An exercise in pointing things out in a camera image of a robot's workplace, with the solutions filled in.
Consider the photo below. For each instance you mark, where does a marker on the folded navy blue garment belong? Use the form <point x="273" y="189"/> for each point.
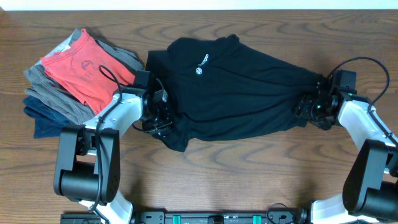
<point x="48" y="122"/>

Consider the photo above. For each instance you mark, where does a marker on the folded red t-shirt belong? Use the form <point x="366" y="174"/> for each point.
<point x="77" y="70"/>

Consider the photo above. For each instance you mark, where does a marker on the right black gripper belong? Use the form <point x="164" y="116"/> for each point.
<point x="303" y="107"/>

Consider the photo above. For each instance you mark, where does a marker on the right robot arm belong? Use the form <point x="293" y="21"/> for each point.
<point x="366" y="196"/>

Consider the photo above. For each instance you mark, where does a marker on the black t-shirt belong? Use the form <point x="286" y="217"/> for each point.
<point x="221" y="90"/>

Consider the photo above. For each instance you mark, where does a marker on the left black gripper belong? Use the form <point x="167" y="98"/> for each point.
<point x="169" y="117"/>

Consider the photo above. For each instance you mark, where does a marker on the folded grey garment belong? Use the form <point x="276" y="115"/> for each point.
<point x="53" y="95"/>

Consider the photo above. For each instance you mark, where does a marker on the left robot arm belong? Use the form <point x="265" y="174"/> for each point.
<point x="88" y="167"/>

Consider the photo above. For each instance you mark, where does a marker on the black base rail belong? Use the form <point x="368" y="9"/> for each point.
<point x="274" y="216"/>

